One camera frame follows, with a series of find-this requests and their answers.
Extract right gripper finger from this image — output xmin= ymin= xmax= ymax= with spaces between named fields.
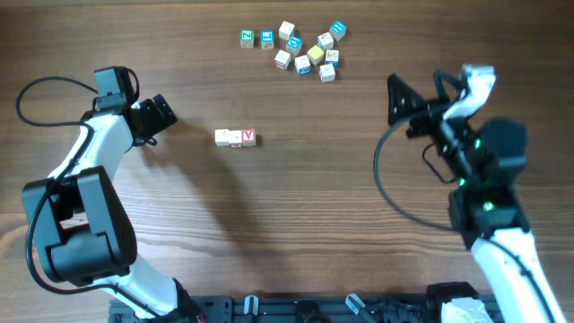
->
xmin=387 ymin=74 xmax=424 ymax=126
xmin=432 ymin=70 xmax=465 ymax=101

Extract plain beige wooden block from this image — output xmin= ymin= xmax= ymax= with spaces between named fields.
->
xmin=214 ymin=129 xmax=230 ymax=146

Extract red bottom wooden block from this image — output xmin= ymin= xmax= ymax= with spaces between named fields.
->
xmin=227 ymin=130 xmax=243 ymax=148

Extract red V letter block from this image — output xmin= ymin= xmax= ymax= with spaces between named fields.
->
xmin=241 ymin=128 xmax=257 ymax=146

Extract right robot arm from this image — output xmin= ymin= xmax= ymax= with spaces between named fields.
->
xmin=373 ymin=65 xmax=565 ymax=322

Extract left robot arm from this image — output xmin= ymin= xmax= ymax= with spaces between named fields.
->
xmin=22 ymin=66 xmax=204 ymax=322

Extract white bird picture block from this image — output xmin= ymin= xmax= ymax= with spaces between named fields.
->
xmin=319 ymin=64 xmax=336 ymax=83

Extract blue picture wooden block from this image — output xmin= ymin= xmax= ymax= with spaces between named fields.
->
xmin=325 ymin=49 xmax=340 ymax=68

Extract blue top corner block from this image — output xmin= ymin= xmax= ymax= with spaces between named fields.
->
xmin=329 ymin=20 xmax=347 ymax=41

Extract yellow top wooden block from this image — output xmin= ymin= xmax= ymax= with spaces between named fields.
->
xmin=307 ymin=45 xmax=325 ymax=66

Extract blue edged picture block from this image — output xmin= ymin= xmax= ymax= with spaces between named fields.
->
xmin=317 ymin=32 xmax=335 ymax=51

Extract blue sided wooden block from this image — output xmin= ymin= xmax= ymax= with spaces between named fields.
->
xmin=295 ymin=56 xmax=311 ymax=75

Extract blue D letter block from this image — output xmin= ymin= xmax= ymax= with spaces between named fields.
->
xmin=286 ymin=36 xmax=302 ymax=57

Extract red edged wooden block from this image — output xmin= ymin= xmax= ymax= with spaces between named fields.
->
xmin=274 ymin=49 xmax=291 ymax=70

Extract green N letter block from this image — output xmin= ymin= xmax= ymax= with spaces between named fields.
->
xmin=239 ymin=29 xmax=255 ymax=48

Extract plain top wooden block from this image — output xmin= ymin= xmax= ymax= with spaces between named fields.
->
xmin=278 ymin=21 xmax=295 ymax=40

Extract blue L letter block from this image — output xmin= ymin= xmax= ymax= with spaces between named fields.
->
xmin=260 ymin=30 xmax=274 ymax=49

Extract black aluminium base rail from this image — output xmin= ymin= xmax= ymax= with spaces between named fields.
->
xmin=108 ymin=293 xmax=508 ymax=323

